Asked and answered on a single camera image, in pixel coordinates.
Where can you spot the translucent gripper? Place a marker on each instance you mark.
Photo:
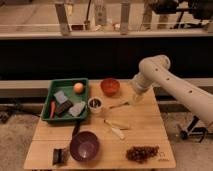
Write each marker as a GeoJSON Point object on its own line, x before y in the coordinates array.
{"type": "Point", "coordinates": [136, 99]}

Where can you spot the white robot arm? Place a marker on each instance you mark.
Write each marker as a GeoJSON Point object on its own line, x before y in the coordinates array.
{"type": "Point", "coordinates": [155, 70]}

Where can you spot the metal fork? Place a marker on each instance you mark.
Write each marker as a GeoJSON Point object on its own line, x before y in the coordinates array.
{"type": "Point", "coordinates": [120, 104]}

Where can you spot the red bowl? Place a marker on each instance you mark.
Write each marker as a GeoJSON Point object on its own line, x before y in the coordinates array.
{"type": "Point", "coordinates": [110, 86]}

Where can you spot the small white cup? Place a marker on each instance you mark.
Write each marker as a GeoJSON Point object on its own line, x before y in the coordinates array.
{"type": "Point", "coordinates": [95, 105]}

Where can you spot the bunch of dark grapes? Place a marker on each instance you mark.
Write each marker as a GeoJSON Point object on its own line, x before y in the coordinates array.
{"type": "Point", "coordinates": [141, 154]}

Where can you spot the orange round fruit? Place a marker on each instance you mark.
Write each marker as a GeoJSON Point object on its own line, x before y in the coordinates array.
{"type": "Point", "coordinates": [78, 87]}

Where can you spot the wheeled stand base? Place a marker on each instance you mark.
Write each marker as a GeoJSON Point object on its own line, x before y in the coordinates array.
{"type": "Point", "coordinates": [193, 130]}

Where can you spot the grey crumpled cloth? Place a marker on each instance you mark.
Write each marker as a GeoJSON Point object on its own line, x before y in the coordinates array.
{"type": "Point", "coordinates": [77, 108]}

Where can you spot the green plastic tray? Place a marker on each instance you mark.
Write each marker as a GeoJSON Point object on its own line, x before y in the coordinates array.
{"type": "Point", "coordinates": [66, 85]}

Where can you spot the purple bowl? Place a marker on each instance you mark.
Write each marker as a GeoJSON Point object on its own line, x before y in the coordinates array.
{"type": "Point", "coordinates": [84, 146]}

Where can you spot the dark brown block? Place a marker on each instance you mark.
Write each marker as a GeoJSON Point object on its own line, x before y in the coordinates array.
{"type": "Point", "coordinates": [63, 107]}

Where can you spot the blue sponge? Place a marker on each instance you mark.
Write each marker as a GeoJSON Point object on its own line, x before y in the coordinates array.
{"type": "Point", "coordinates": [60, 97]}

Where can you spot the wooden handled knife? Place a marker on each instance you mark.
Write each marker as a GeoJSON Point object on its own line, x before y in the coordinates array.
{"type": "Point", "coordinates": [116, 124]}

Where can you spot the cream handled utensil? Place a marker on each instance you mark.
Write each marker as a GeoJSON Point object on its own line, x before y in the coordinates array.
{"type": "Point", "coordinates": [118, 133]}

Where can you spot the black spatula handle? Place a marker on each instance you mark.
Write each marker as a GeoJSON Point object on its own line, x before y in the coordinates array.
{"type": "Point", "coordinates": [76, 128]}

